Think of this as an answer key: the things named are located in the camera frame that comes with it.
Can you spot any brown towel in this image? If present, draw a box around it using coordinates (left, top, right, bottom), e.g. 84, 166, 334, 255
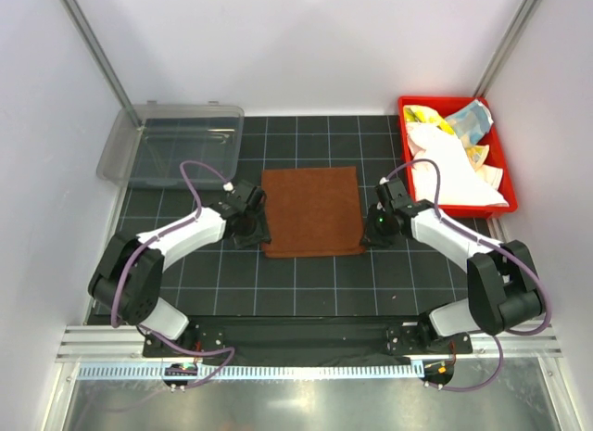
261, 166, 366, 259

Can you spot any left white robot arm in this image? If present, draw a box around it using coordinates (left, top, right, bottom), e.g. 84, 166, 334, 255
88, 181, 271, 357

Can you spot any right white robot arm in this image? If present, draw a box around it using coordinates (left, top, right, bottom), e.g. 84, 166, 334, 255
360, 179, 547, 353

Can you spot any white pink towel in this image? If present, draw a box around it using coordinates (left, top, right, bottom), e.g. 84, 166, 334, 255
406, 122, 508, 207

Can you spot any yellow patterned towel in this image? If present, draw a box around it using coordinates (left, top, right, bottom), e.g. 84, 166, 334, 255
403, 105, 455, 135

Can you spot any clear plastic bin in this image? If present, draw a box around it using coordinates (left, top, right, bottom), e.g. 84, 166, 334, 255
96, 102, 245, 190

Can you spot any blue patterned towel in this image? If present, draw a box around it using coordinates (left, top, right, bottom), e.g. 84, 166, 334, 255
445, 99, 494, 148

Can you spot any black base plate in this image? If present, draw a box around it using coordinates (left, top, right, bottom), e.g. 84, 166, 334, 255
143, 315, 473, 367

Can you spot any slotted cable duct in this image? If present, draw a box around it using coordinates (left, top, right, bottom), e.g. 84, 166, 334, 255
77, 361, 424, 383

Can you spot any aluminium front rail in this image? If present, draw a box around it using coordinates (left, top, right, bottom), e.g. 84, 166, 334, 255
56, 325, 562, 363

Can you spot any left aluminium frame post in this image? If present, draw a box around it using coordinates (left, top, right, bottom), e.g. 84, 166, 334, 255
60, 0, 142, 128

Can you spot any aluminium frame post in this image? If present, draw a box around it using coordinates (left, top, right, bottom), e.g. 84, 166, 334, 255
473, 0, 543, 97
60, 0, 142, 128

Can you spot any right aluminium frame post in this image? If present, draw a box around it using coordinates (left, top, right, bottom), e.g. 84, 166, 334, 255
473, 0, 543, 97

